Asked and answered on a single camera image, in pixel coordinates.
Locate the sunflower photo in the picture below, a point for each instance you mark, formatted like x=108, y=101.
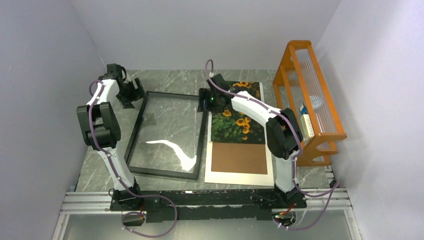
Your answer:
x=230, y=126

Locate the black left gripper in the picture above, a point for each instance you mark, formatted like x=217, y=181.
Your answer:
x=137, y=93

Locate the aluminium table rail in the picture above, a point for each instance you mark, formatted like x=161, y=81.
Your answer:
x=87, y=216

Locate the black picture frame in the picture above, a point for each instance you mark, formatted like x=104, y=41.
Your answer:
x=136, y=129

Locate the white mat backing board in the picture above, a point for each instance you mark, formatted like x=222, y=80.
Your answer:
x=238, y=164

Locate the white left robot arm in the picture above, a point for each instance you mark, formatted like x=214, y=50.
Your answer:
x=100, y=129

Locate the clear acrylic sheet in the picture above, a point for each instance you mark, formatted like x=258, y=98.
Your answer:
x=168, y=136

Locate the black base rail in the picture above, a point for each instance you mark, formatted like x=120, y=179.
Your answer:
x=167, y=205

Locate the orange wooden shelf rack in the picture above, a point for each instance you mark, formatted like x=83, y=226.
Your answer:
x=299, y=80

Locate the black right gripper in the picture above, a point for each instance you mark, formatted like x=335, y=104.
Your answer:
x=204, y=94

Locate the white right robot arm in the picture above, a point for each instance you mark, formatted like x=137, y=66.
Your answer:
x=282, y=132

